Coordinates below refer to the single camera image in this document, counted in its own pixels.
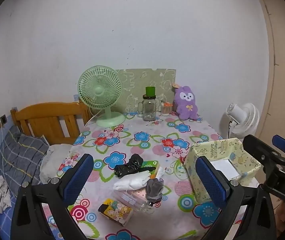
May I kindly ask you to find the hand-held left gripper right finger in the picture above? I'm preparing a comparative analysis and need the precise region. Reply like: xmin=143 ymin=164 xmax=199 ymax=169
xmin=195 ymin=156 xmax=274 ymax=240

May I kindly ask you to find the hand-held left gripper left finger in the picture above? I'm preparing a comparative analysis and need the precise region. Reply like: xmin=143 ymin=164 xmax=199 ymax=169
xmin=11 ymin=153 xmax=95 ymax=240

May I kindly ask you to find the yellow printed storage box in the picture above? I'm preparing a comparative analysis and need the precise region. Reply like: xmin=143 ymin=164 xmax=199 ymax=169
xmin=184 ymin=137 xmax=262 ymax=203

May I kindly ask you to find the cartoon printed packet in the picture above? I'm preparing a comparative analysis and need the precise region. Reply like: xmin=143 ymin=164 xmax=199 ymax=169
xmin=98 ymin=198 xmax=134 ymax=227

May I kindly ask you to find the black cloth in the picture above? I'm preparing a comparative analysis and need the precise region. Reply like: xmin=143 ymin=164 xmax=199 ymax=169
xmin=114 ymin=154 xmax=149 ymax=179

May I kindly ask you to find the grey sock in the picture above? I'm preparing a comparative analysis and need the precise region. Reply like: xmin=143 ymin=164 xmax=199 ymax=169
xmin=145 ymin=178 xmax=164 ymax=203

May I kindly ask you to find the green tissue packet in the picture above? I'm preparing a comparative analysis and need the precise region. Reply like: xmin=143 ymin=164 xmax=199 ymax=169
xmin=140 ymin=160 xmax=160 ymax=176

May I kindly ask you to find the clear plastic bag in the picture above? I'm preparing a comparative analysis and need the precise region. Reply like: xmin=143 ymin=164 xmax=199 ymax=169
xmin=113 ymin=189 xmax=155 ymax=214

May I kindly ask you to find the white tissue pack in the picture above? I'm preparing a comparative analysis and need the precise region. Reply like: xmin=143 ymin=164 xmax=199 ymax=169
xmin=210 ymin=159 xmax=239 ymax=180

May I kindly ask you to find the white bedding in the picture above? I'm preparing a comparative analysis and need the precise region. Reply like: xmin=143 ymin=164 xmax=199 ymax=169
xmin=40 ymin=144 xmax=77 ymax=183

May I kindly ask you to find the white standing fan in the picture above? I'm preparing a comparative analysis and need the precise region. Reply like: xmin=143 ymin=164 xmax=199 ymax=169
xmin=219 ymin=102 xmax=260 ymax=139

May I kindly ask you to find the grey plaid pillow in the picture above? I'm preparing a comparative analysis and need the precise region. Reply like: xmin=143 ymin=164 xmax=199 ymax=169
xmin=0 ymin=125 xmax=50 ymax=195

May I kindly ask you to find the beige door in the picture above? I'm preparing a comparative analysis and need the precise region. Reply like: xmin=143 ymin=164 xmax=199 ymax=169
xmin=257 ymin=0 xmax=285 ymax=155

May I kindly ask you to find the wooden headboard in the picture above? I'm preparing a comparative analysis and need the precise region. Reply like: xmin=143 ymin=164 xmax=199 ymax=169
xmin=10 ymin=100 xmax=93 ymax=145

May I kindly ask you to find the floral tablecloth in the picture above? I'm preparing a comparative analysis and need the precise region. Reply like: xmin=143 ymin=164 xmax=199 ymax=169
xmin=41 ymin=111 xmax=260 ymax=240

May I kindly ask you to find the purple plush toy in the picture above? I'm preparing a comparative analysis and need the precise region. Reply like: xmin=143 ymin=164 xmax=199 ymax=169
xmin=172 ymin=83 xmax=199 ymax=120

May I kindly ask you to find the cotton swab jar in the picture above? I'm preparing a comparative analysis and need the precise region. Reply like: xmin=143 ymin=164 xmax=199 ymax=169
xmin=161 ymin=102 xmax=172 ymax=116

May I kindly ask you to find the green desk fan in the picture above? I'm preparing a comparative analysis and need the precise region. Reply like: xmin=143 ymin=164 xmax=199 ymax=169
xmin=78 ymin=65 xmax=126 ymax=127

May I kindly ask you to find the blue checked bed sheet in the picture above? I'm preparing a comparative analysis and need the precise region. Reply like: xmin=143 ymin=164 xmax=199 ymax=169
xmin=0 ymin=192 xmax=60 ymax=240

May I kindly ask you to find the glass jar mug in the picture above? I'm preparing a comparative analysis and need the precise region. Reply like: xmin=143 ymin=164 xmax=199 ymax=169
xmin=138 ymin=95 xmax=161 ymax=122

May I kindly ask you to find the green printed board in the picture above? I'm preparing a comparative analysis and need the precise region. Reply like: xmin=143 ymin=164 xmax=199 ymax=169
xmin=115 ymin=68 xmax=176 ymax=114

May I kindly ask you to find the white fan cable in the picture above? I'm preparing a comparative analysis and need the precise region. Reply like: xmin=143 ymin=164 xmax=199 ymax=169
xmin=84 ymin=110 xmax=102 ymax=128

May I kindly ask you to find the white charging cable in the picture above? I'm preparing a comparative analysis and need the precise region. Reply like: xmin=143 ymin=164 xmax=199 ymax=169
xmin=0 ymin=119 xmax=11 ymax=188

